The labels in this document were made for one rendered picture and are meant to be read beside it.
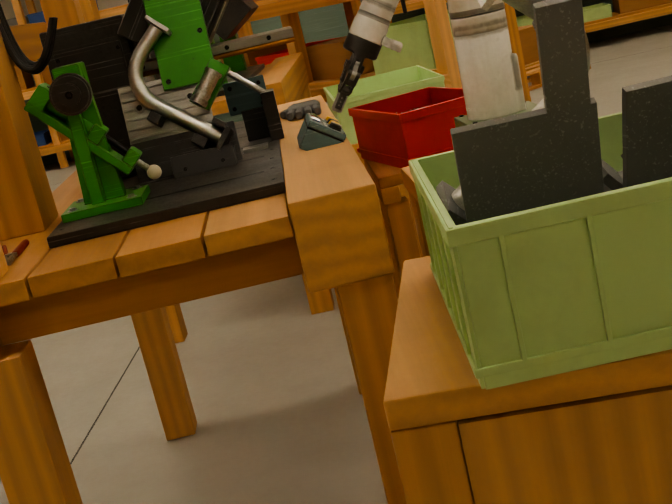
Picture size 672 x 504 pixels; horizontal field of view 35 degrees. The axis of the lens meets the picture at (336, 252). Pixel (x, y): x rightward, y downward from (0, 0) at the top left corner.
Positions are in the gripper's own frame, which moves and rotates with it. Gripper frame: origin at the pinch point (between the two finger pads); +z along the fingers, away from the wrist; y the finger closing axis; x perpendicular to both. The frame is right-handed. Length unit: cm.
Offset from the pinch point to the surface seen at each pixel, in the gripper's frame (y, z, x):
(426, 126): 5.3, -2.6, 18.0
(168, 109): 5.1, 13.7, -32.2
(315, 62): -335, 9, 15
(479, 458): 122, 20, 15
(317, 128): 13.1, 5.3, -3.5
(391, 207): 6.0, 15.7, 17.7
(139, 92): 3.9, 12.8, -38.9
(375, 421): 61, 41, 19
